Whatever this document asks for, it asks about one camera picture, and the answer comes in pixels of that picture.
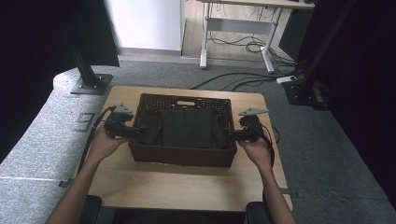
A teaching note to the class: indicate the white panel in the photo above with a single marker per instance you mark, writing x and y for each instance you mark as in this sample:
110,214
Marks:
146,25

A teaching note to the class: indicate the person's dark lap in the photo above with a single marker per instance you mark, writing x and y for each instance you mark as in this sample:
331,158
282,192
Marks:
177,217

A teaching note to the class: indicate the white power strip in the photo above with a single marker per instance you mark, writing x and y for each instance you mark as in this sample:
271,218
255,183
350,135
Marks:
287,79

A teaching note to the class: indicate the black stand with base plate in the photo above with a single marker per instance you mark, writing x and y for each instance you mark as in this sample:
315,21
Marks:
90,79

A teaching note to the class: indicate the black chair armrest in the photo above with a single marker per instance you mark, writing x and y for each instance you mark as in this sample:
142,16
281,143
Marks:
257,214
91,210

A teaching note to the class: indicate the black cabinet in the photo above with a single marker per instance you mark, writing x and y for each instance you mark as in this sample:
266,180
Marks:
291,34

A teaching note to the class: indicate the person's left hand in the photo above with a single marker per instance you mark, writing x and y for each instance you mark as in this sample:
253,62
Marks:
101,147

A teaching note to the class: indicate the black stand with dark base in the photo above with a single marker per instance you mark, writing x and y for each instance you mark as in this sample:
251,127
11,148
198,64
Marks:
311,84

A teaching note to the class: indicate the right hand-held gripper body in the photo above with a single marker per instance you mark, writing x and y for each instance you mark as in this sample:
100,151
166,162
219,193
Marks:
250,127

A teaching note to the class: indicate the dark grey garment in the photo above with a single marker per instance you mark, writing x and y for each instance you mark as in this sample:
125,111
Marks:
186,129

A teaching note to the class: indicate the black curtain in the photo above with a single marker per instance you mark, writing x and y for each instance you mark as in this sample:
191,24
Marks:
40,56
367,77

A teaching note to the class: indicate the person's right hand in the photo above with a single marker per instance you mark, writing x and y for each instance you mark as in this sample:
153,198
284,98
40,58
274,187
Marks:
260,155

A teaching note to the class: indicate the white metal frame desk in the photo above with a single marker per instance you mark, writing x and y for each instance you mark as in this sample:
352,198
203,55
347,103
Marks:
236,26

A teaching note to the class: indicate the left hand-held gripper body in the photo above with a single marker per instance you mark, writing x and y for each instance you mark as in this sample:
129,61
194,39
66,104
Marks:
118,123

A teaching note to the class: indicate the brown wicker basket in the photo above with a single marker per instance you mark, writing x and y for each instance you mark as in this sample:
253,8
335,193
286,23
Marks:
183,155

